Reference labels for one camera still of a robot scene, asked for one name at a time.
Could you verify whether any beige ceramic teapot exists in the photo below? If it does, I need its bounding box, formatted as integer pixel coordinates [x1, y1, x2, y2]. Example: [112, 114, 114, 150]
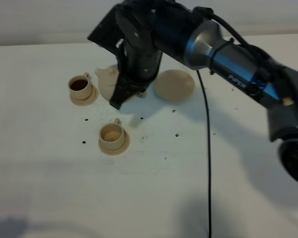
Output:
[93, 64, 148, 104]

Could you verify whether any beige teapot saucer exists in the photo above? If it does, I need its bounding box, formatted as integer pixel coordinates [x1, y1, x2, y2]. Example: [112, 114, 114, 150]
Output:
[153, 70, 195, 103]

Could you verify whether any near beige cup saucer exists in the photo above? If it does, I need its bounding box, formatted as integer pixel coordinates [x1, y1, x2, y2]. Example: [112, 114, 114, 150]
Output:
[98, 131, 130, 156]

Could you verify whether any far beige cup saucer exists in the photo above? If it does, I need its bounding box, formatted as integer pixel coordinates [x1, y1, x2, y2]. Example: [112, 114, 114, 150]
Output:
[70, 86, 99, 106]

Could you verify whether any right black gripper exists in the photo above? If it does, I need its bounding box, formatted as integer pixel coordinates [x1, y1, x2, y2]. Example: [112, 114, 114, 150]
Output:
[88, 0, 201, 110]

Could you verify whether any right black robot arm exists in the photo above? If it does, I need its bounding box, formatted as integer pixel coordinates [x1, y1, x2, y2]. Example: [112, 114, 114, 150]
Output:
[88, 0, 298, 182]

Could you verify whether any beige cup saucer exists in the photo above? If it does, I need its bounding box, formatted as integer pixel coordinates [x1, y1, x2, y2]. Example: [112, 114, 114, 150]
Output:
[98, 131, 130, 156]
[70, 86, 99, 106]

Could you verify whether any near beige teacup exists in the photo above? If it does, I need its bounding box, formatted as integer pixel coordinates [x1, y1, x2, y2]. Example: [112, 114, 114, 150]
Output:
[99, 118, 126, 153]

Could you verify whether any beige teacup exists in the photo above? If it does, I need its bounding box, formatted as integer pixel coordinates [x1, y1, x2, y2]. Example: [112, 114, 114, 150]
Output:
[68, 72, 92, 100]
[99, 118, 126, 153]

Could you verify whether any far beige teacup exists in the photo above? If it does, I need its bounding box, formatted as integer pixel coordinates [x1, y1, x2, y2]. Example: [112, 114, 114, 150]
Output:
[68, 72, 92, 100]

